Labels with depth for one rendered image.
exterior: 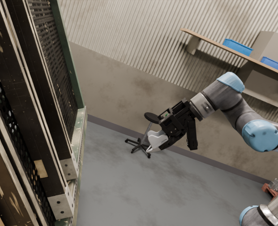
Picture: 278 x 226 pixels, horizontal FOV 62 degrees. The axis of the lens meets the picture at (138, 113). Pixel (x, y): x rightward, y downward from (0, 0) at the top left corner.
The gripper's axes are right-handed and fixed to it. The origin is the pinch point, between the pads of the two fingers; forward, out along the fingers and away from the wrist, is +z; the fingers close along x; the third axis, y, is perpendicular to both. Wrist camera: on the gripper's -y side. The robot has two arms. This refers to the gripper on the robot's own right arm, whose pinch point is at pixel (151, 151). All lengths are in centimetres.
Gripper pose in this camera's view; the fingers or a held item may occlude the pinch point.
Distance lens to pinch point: 79.4
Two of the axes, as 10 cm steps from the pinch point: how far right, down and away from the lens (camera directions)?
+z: -7.7, 6.1, 2.0
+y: -6.4, -7.2, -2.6
